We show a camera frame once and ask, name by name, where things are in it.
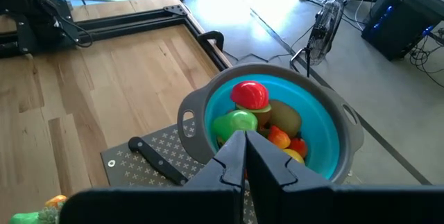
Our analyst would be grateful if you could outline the red strawberry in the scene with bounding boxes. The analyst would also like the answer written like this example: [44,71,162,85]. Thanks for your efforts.
[230,80,271,110]

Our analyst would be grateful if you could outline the green toy pepper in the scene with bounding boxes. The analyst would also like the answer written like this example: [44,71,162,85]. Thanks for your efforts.
[212,109,259,144]

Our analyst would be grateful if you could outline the black computer case blue light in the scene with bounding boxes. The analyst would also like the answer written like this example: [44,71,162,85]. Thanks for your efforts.
[360,0,444,62]

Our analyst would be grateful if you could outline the black floor fan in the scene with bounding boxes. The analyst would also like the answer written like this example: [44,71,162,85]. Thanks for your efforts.
[289,0,345,78]

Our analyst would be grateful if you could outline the blue collapsible bowl grey rim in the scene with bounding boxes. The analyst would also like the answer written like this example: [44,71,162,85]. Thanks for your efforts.
[176,62,365,186]

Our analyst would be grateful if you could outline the small red-orange stemmed fruit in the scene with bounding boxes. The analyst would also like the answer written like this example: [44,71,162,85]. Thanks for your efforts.
[287,137,309,159]

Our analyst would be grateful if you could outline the black kitchen knife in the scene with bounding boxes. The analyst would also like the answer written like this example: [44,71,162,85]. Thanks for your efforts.
[128,136,189,187]

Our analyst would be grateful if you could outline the olive-brown whole kiwi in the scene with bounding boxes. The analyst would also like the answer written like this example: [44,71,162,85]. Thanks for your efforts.
[268,98,303,138]

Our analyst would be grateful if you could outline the green plant in patterned pot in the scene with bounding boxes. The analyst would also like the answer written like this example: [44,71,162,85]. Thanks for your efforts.
[37,206,67,224]

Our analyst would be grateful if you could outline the yellow plastic lemon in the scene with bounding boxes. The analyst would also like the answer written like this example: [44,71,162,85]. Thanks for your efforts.
[282,148,306,165]

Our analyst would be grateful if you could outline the small orange fruit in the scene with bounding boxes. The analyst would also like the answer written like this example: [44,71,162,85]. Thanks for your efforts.
[44,194,68,209]

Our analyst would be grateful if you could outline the grey perforated metal stand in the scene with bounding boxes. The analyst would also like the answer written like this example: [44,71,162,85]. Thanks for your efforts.
[100,118,259,224]

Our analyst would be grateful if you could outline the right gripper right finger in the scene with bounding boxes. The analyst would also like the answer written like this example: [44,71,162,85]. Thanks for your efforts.
[246,129,444,224]

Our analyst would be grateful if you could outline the black frame handle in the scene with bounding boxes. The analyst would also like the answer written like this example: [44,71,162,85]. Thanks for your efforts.
[196,30,225,53]

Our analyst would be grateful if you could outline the black table frame rails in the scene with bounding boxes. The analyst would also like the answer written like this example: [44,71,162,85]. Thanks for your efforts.
[0,4,232,72]

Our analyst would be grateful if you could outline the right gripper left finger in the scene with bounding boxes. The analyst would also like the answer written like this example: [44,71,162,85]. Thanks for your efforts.
[59,129,247,224]

